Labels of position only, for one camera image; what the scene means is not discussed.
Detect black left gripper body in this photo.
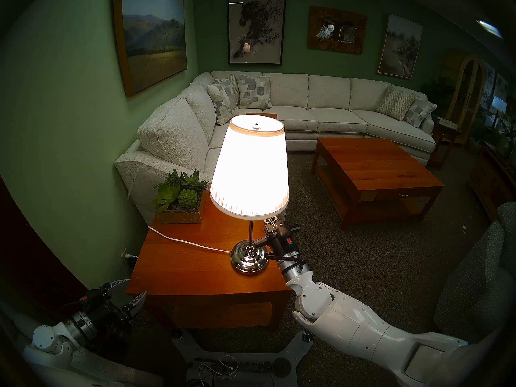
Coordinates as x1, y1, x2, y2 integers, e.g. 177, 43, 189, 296
79, 283, 133, 336

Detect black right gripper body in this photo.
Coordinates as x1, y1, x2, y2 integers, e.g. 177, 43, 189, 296
264, 227, 302, 265

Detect chrome table lamp pleated shade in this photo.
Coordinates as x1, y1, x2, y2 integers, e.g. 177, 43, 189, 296
210, 114, 290, 275

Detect small white shade table lamp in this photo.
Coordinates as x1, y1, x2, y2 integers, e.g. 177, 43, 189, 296
490, 96, 508, 127

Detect wooden side table with shelf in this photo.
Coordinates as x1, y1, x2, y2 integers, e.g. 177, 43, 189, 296
127, 191, 293, 332

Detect succulent plants in glass planter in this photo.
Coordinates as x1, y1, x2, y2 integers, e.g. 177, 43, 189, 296
152, 169, 210, 225

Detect wooden coffee table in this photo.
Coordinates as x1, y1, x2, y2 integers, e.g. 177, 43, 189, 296
311, 137, 445, 231

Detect black power strip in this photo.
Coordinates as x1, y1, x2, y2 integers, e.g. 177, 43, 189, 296
193, 358, 273, 375

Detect grey patchwork patterned throw pillow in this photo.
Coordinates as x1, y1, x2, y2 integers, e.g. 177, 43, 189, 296
237, 75, 273, 110
404, 98, 437, 128
207, 79, 239, 125

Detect cream sectional sofa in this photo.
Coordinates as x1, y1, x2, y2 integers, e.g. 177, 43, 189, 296
114, 71, 438, 225

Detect beige striped throw pillow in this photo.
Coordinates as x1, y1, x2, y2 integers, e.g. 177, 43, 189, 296
376, 84, 416, 121
215, 75, 241, 105

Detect dark wooden end table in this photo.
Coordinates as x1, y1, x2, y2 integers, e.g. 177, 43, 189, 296
428, 117, 463, 170

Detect framed black horse artwork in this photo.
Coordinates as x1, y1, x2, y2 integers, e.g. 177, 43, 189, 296
227, 0, 287, 66

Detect grey dotted fabric armchair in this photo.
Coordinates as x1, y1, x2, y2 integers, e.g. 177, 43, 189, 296
433, 202, 516, 342

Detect wooden console cabinet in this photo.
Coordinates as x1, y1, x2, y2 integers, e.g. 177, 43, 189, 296
468, 142, 516, 221

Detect framed tree landscape painting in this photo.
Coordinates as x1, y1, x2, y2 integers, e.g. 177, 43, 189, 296
377, 13, 424, 80

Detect framed mountain landscape painting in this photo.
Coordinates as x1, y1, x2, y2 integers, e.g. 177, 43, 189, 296
113, 0, 188, 97

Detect arched wooden display cabinet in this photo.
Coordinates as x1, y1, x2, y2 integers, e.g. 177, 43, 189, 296
443, 54, 486, 143

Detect rectangular ceiling light panel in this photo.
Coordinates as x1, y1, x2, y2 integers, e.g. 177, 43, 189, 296
477, 19, 503, 39

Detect grey robot mobile base frame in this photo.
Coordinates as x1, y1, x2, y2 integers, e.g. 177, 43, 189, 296
171, 328, 315, 387

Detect white lamp power cord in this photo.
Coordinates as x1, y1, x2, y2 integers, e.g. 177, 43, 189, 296
148, 226, 233, 254

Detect rustic wood framed wall mirror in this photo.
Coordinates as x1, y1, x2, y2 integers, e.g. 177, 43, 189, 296
307, 5, 368, 55

